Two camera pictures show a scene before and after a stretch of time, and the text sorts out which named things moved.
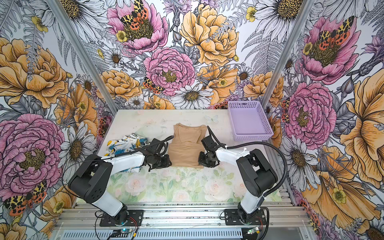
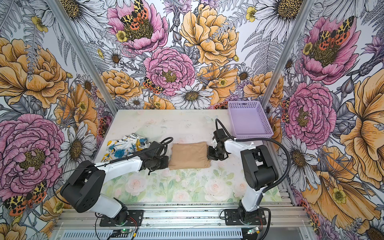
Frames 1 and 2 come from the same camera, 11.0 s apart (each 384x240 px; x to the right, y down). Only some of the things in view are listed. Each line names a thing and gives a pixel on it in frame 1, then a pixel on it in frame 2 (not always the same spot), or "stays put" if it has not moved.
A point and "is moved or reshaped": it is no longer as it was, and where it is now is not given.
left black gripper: x=166 y=163 stays put
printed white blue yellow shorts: x=126 y=144 stays put
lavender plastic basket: x=249 y=121 stays put
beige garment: x=186 y=146 is moved or reshaped
